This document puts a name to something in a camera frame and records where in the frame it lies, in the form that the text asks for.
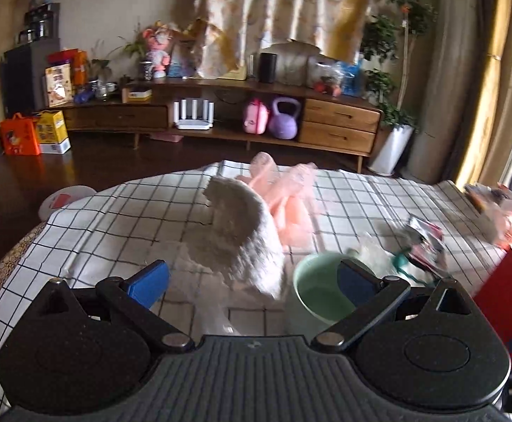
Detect plastic bag with orange contents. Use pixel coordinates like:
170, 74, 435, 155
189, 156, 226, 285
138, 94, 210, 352
462, 182, 512, 249

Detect yellow patterned hanging cloth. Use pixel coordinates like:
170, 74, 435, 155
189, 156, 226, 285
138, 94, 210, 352
192, 0, 384, 75

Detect printed snack box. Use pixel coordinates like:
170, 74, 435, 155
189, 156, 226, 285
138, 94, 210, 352
45, 64, 74, 107

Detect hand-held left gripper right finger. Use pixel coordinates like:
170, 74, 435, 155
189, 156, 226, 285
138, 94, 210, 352
311, 259, 474, 353

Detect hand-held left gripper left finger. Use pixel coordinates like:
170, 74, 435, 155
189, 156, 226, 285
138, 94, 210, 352
36, 260, 195, 354

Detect pink plush doll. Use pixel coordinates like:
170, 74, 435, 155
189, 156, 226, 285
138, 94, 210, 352
142, 22, 182, 77

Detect pink toy bag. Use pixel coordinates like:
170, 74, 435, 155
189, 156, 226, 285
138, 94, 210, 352
243, 98, 270, 135

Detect orange gift bag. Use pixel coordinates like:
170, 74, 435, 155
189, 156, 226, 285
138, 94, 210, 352
0, 113, 41, 155

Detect yellow curtain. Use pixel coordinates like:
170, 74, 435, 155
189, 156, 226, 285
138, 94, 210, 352
456, 0, 512, 190

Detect black cylinder speaker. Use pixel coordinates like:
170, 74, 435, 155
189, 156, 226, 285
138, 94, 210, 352
258, 53, 279, 84

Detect black white checkered tablecloth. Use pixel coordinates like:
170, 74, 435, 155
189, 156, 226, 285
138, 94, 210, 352
0, 158, 512, 422

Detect purple kettlebell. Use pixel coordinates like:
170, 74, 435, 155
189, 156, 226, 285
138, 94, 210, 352
268, 97, 301, 138

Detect potted tree in white pot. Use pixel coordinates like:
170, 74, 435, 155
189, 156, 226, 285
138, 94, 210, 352
361, 0, 437, 177

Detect small yellow box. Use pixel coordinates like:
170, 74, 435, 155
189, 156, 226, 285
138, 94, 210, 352
122, 87, 153, 104

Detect foil snack packets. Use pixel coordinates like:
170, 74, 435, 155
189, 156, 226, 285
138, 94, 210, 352
403, 215, 448, 273

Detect red box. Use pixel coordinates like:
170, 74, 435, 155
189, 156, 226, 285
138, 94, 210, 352
473, 237, 512, 374

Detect white router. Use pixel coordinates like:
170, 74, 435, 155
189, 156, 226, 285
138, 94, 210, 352
172, 99, 215, 131

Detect pink mesh bath loofah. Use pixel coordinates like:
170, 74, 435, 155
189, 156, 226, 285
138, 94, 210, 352
238, 152, 318, 251

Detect beige standing air conditioner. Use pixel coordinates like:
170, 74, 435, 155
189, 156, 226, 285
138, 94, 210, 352
408, 0, 498, 183

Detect yellow carton box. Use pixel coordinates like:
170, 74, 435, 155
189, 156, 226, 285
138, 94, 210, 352
34, 110, 71, 154

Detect mint green cup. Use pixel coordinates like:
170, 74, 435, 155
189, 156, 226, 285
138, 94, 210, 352
292, 252, 371, 339

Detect white fluffy plush toy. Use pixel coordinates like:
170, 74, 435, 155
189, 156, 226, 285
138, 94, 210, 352
203, 176, 285, 300

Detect black cabinet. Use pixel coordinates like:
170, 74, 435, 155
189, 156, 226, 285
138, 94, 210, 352
1, 37, 61, 117

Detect small plant in vase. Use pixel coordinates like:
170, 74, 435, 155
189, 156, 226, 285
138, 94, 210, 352
122, 22, 151, 82

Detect clear bag with blue items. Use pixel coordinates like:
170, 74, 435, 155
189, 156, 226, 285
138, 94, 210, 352
309, 59, 364, 97

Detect wooden tv cabinet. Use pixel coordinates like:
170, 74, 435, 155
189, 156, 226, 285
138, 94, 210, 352
56, 77, 384, 172

